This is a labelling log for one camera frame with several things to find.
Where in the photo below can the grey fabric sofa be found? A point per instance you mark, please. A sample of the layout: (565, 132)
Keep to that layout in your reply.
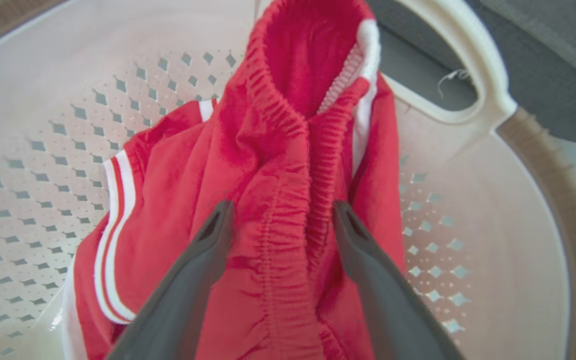
(543, 75)

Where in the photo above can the red shorts with white stripes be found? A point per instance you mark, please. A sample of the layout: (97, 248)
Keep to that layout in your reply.
(268, 150)

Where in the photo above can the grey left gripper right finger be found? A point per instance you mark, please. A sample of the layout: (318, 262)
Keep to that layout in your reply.
(393, 310)

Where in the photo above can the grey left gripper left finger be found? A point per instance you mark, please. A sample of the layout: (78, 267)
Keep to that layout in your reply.
(178, 300)

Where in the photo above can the white perforated plastic laundry basket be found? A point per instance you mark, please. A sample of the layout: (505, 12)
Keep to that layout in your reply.
(43, 100)

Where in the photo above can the loose white thread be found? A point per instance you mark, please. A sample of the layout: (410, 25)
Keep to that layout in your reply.
(454, 73)

